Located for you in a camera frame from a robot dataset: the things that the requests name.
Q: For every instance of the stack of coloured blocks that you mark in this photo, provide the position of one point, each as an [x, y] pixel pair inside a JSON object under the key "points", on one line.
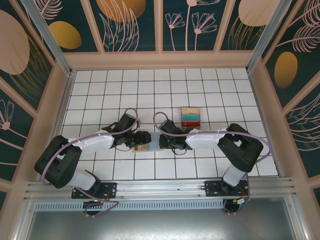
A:
{"points": [[200, 117]]}

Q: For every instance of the yellow credit card stack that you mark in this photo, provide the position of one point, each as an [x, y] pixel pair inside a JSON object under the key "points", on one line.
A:
{"points": [[190, 111]]}

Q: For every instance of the teal credit card stack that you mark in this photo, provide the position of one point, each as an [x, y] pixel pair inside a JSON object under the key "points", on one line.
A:
{"points": [[190, 117]]}

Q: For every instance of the aluminium frame post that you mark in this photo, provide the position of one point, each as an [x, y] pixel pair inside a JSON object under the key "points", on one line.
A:
{"points": [[270, 35], [47, 37]]}

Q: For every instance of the red credit card stack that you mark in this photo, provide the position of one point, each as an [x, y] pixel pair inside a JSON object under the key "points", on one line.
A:
{"points": [[190, 124]]}

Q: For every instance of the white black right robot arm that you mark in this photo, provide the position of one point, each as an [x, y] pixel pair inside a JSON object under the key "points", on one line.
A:
{"points": [[205, 140]]}

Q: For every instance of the grey metal sheet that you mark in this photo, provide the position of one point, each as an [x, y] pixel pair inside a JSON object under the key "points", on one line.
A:
{"points": [[160, 225]]}

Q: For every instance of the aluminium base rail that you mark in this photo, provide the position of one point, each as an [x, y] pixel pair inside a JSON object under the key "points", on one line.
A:
{"points": [[162, 187]]}

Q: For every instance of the red white credit card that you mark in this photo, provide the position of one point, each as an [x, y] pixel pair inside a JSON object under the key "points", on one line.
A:
{"points": [[142, 149]]}

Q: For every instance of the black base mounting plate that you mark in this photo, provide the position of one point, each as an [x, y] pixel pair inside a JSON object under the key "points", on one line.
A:
{"points": [[211, 187], [111, 188]]}

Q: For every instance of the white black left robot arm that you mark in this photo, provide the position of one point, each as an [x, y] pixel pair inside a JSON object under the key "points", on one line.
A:
{"points": [[95, 144]]}

